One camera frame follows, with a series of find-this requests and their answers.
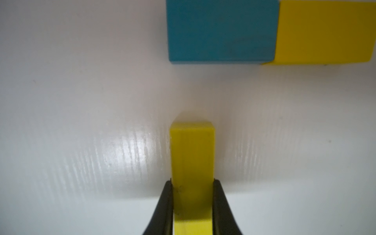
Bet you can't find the small yellow block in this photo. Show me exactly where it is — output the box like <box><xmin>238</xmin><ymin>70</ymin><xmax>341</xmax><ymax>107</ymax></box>
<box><xmin>271</xmin><ymin>1</ymin><xmax>376</xmax><ymax>65</ymax></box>

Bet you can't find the teal block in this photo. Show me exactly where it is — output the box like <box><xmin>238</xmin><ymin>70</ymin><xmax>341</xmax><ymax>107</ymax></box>
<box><xmin>166</xmin><ymin>0</ymin><xmax>280</xmax><ymax>64</ymax></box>

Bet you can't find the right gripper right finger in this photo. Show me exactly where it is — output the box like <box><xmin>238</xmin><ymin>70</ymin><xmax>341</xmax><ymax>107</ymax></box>
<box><xmin>212</xmin><ymin>179</ymin><xmax>242</xmax><ymax>235</ymax></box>

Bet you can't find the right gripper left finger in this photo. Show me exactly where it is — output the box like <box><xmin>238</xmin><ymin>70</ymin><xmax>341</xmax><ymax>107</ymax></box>
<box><xmin>143</xmin><ymin>180</ymin><xmax>174</xmax><ymax>235</ymax></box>

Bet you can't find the long yellow block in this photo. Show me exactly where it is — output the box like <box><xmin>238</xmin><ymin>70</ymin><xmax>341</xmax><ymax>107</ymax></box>
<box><xmin>169</xmin><ymin>121</ymin><xmax>215</xmax><ymax>235</ymax></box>

